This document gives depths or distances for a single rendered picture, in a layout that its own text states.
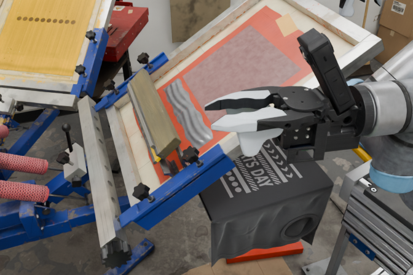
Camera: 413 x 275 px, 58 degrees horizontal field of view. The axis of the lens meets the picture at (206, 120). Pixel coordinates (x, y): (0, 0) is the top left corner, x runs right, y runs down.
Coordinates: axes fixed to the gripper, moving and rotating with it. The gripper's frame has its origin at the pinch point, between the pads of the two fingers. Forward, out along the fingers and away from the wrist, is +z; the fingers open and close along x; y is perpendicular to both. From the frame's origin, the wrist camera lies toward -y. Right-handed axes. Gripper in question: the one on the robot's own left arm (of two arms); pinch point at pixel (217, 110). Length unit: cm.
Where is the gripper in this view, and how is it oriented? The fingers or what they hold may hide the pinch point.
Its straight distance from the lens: 48.3
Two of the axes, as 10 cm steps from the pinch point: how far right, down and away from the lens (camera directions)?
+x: -1.6, -4.8, 8.6
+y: 0.2, 8.7, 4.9
